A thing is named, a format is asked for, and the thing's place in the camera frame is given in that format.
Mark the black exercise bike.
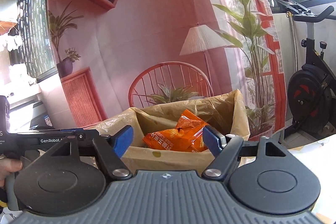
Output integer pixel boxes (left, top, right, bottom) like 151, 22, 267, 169
276, 0, 336, 141

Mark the person's left hand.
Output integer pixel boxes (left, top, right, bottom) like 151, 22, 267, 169
0, 154, 24, 188

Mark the metal stand pole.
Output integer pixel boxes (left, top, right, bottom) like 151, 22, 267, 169
282, 0, 299, 78

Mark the hanging white laundry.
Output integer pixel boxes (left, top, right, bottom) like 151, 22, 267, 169
0, 27, 25, 53

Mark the grey appliance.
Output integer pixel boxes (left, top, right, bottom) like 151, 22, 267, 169
29, 101, 57, 130

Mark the plastic-lined cardboard box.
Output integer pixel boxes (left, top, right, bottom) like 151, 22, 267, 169
91, 89, 251, 175

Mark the orange printed snack packet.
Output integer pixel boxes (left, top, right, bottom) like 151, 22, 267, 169
142, 128, 201, 153

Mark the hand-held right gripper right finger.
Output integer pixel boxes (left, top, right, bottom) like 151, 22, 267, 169
202, 125, 287, 179

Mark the window with metal grille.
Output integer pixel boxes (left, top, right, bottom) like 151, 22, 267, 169
16, 0, 57, 83

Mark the printed room backdrop cloth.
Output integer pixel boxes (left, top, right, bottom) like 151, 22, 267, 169
46, 0, 287, 141

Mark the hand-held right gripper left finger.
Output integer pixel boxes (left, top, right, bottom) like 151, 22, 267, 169
50, 125, 133, 179

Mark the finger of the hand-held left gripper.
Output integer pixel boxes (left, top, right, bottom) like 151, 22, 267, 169
16, 129, 86, 135
35, 133, 101, 148

